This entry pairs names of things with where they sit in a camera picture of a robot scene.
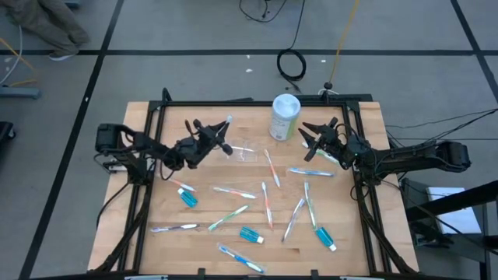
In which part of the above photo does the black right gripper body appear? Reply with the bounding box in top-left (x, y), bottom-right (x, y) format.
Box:
top-left (303, 117), bottom-right (350, 163)

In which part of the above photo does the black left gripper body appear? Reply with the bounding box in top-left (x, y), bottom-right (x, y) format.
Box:
top-left (177, 119), bottom-right (233, 169)

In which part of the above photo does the blue toothbrush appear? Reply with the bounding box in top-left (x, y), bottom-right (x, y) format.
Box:
top-left (287, 166), bottom-right (335, 178)
top-left (216, 243), bottom-right (268, 275)

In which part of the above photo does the blue mouthwash bottle white cap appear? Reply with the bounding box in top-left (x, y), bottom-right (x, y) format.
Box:
top-left (239, 226), bottom-right (265, 245)
top-left (177, 187), bottom-right (199, 208)
top-left (314, 226), bottom-right (338, 253)

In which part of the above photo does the clear acrylic organizer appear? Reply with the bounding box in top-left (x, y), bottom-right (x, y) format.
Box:
top-left (222, 138), bottom-right (261, 163)

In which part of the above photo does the white green wipes canister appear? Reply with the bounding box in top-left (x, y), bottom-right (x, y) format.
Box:
top-left (268, 93), bottom-right (302, 142)

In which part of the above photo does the small black knob stand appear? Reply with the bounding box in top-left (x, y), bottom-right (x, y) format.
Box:
top-left (317, 81), bottom-right (340, 96)

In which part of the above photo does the black metal stand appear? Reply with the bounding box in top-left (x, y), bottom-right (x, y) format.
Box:
top-left (400, 177), bottom-right (498, 280)

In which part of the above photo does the white box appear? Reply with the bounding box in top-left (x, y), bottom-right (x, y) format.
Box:
top-left (426, 186), bottom-right (482, 235)

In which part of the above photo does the grey metal foot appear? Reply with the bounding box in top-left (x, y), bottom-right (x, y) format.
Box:
top-left (0, 86), bottom-right (42, 100)

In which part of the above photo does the person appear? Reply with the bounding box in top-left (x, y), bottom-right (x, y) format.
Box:
top-left (0, 0), bottom-right (91, 62)

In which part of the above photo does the coiled black cable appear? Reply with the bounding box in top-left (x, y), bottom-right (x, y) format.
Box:
top-left (275, 0), bottom-right (308, 93)

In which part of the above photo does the yellow cable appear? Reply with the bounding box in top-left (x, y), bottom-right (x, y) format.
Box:
top-left (328, 0), bottom-right (361, 84)
top-left (0, 37), bottom-right (39, 88)

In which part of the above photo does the white cable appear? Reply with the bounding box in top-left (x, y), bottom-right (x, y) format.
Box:
top-left (0, 23), bottom-right (24, 86)

